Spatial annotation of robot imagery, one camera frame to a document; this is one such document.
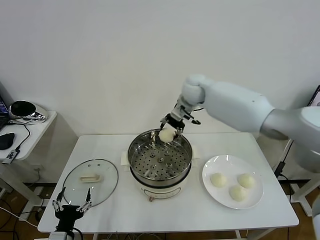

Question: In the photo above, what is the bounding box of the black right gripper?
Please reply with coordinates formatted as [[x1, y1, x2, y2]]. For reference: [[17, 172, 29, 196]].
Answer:
[[159, 109, 187, 141]]

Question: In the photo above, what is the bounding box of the black power adapter with cable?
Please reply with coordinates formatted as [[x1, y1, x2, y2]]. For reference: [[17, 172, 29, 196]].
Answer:
[[273, 139, 297, 198]]

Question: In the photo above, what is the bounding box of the grey open laptop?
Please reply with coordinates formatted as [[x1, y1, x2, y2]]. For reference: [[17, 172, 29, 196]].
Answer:
[[309, 84, 320, 107]]

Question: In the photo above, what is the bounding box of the white side table with mouse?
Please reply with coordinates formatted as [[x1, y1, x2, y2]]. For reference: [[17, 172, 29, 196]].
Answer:
[[0, 109, 78, 208]]

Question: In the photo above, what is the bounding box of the white electric cooker base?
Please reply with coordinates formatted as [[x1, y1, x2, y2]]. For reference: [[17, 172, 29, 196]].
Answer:
[[129, 162, 193, 203]]

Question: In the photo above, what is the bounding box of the chrome headset with black visor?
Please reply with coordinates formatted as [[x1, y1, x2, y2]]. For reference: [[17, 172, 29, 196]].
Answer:
[[8, 100, 49, 124]]

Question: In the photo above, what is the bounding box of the white steamed baozi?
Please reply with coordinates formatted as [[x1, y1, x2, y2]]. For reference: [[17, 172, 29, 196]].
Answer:
[[236, 173, 256, 189], [159, 127, 176, 143], [229, 185, 247, 202], [210, 173, 227, 188]]

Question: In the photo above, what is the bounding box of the white round plate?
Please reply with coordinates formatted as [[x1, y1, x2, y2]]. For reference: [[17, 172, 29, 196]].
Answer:
[[201, 154, 264, 210]]

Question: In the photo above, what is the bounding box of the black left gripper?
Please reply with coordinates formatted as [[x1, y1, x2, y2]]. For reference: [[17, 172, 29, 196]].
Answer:
[[51, 187, 93, 232]]

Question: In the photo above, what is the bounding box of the dark usb hub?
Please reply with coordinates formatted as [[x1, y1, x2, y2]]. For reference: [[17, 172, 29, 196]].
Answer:
[[1, 148, 21, 165]]

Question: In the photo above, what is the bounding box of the thin black desk cable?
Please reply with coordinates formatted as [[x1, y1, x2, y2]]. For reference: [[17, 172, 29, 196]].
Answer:
[[7, 119, 32, 152]]

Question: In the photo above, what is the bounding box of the round glass pot lid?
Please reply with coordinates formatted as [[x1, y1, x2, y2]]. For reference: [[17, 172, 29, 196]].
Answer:
[[62, 158, 119, 208]]

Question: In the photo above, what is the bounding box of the black computer mouse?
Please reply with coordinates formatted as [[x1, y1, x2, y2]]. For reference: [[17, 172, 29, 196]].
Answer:
[[0, 132, 16, 151]]

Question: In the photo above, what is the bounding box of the white side table with label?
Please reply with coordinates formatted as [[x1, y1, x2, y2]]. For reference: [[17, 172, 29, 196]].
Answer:
[[256, 132, 316, 218]]

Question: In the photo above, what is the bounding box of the white floor cable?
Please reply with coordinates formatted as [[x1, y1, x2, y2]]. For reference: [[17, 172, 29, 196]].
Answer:
[[0, 206, 41, 228]]

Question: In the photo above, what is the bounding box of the black open laptop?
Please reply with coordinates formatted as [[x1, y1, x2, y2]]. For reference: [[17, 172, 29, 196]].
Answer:
[[0, 81, 12, 131]]

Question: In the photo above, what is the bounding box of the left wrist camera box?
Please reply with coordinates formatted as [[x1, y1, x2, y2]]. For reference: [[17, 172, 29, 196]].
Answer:
[[48, 231, 69, 240]]

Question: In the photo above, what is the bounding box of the steel perforated steamer basket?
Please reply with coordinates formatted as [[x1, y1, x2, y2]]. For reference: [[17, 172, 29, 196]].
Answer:
[[120, 128, 201, 182]]

